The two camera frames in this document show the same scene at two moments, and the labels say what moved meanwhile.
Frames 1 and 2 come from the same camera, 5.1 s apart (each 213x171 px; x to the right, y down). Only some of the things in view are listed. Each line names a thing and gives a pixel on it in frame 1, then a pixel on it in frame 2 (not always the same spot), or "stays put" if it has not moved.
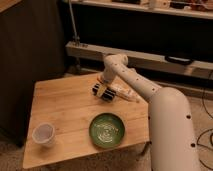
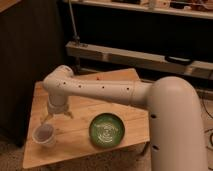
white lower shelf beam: x=143 y=60 stays put
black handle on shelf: x=179 y=60 stays put
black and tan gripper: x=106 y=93 to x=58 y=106
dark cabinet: x=32 y=46 stays put
